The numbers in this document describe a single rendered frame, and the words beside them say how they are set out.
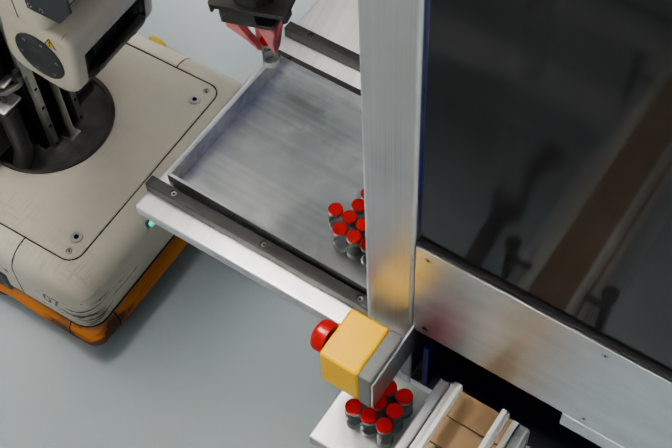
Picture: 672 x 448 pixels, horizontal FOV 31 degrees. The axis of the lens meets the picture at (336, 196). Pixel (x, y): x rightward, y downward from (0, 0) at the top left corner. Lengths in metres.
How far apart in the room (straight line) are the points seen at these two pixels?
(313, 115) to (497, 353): 0.56
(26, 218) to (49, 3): 0.68
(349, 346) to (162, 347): 1.23
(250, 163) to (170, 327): 0.94
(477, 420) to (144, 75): 1.40
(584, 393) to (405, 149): 0.36
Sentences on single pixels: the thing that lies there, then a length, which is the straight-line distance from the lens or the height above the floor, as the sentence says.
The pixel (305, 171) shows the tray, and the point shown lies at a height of 0.88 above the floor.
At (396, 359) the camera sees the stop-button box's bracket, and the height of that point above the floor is 1.01.
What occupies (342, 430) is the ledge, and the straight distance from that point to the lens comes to 1.51.
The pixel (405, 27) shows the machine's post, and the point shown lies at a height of 1.54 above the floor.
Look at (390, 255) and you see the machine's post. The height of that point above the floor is 1.16.
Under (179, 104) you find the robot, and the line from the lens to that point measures 2.57.
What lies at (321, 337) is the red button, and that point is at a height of 1.01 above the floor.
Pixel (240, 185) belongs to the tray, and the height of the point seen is 0.88.
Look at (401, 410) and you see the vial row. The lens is 1.47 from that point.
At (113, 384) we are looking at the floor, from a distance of 2.57.
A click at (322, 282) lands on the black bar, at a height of 0.90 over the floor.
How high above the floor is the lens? 2.28
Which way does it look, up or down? 56 degrees down
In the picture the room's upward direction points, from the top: 4 degrees counter-clockwise
